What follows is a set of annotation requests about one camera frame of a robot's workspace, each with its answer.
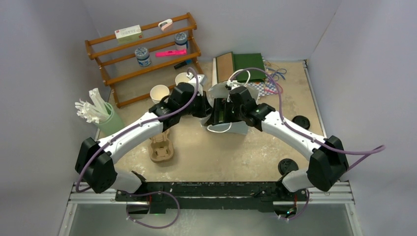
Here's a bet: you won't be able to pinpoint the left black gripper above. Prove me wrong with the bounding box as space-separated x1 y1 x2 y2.
179 90 214 118

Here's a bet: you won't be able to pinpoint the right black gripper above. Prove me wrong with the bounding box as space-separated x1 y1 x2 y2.
210 98 245 124

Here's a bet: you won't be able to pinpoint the white cup stack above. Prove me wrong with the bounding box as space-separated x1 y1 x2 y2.
175 72 190 86
149 85 170 104

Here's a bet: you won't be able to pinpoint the light blue paper bag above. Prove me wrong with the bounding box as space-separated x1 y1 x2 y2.
200 69 260 135

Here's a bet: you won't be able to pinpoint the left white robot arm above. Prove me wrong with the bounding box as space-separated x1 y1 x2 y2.
75 82 211 201

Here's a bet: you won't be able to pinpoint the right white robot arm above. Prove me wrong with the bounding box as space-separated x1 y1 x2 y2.
208 86 349 200

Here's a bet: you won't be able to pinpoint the black blue marker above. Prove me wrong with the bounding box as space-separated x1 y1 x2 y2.
174 59 192 69

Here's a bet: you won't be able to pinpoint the checkered patterned paper bag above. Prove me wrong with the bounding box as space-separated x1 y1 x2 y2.
251 81 284 97

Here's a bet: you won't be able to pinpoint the pink marker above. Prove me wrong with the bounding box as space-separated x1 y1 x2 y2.
155 49 187 57

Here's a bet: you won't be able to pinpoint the green paper bag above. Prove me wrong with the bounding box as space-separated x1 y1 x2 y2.
233 53 266 82

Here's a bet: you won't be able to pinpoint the left blue white jar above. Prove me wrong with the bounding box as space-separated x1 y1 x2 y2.
135 47 151 67

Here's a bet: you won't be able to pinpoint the blue white jar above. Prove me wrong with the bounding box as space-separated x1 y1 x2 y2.
135 47 151 67
174 32 188 51

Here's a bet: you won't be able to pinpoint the wooden shelf rack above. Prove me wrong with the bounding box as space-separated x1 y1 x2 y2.
85 12 203 108

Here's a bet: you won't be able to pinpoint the right blue white jar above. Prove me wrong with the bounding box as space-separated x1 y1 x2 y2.
174 32 188 51

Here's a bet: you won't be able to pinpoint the brown pulp cup carrier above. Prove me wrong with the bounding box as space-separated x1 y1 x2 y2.
148 133 174 163

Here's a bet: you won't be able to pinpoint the black cup lid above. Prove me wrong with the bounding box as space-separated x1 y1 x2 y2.
292 115 311 130
277 158 299 175

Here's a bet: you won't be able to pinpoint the pink white stapler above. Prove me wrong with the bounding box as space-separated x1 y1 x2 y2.
158 19 173 32

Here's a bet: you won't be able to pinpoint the green straw holder cup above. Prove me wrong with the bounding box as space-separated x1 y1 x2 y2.
95 102 125 136

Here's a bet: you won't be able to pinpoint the white green box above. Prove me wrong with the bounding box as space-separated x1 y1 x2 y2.
114 25 143 45

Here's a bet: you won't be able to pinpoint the white wrapped straws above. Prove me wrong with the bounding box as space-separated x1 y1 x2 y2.
74 88 111 124

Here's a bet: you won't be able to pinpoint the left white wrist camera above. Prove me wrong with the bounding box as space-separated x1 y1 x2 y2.
186 72 207 96

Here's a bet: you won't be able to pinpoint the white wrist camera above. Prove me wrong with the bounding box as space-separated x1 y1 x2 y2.
226 81 241 90
186 72 207 96

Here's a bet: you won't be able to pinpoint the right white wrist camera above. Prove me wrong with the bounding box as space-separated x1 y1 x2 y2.
226 81 241 90

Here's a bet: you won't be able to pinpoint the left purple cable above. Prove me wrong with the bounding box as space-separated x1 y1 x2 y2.
75 67 199 229

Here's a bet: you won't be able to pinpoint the purple cable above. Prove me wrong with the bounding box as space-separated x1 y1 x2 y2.
227 67 387 222
75 67 199 229

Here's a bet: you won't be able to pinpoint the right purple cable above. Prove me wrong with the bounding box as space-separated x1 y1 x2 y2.
227 67 387 222

